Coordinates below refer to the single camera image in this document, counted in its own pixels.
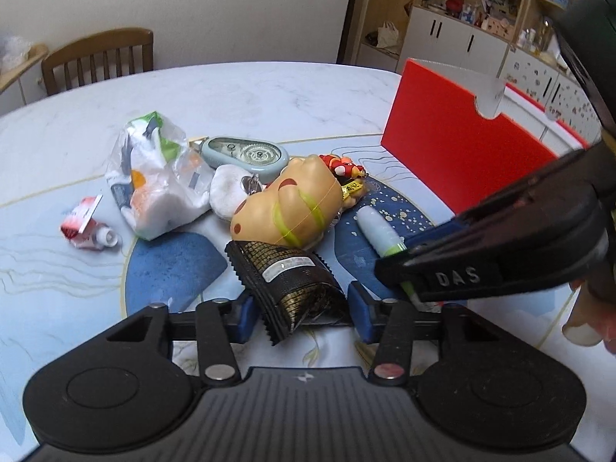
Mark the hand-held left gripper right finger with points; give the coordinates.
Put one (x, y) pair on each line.
(361, 309)

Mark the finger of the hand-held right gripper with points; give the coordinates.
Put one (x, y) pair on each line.
(529, 187)
(452, 279)

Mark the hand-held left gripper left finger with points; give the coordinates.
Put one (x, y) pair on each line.
(245, 312)

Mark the black gold snack packet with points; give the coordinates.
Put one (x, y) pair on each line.
(288, 279)

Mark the light blue green marker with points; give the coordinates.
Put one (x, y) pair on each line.
(375, 226)

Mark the red cardboard box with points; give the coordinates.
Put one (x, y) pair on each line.
(447, 144)

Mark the clear plastic bag of toiletries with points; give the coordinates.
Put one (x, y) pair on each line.
(154, 187)

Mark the person's right hand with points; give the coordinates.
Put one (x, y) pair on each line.
(584, 320)

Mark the white speckled cabinet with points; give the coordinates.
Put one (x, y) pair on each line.
(539, 82)

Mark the tan cat squishy toy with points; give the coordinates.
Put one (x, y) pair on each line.
(288, 202)

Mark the yellow candy wrapper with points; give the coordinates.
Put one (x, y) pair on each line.
(351, 188)

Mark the red beaded charm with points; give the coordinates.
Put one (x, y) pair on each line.
(344, 168)

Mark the pale green correction tape dispenser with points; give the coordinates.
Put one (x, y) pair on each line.
(245, 154)

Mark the small red white tube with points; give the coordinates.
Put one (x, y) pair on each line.
(84, 226)

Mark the red teapot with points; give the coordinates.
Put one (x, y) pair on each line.
(455, 4)

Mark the white tote bag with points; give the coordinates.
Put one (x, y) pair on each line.
(389, 34)

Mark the wooden chair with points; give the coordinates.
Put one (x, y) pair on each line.
(96, 57)

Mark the low wooden side cabinet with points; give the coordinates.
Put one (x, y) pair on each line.
(19, 86)

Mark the crumpled clear plastic bag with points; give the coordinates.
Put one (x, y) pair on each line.
(12, 50)

